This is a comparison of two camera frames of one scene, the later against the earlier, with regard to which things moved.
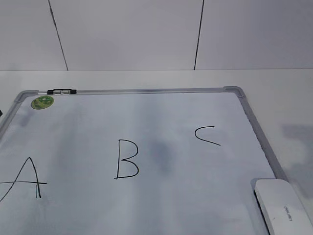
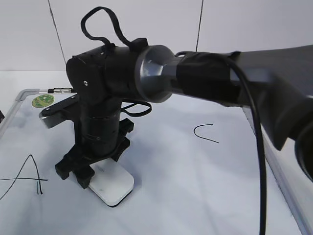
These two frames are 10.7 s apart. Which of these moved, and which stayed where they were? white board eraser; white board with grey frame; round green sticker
Moved: white board eraser
Stayed: round green sticker; white board with grey frame
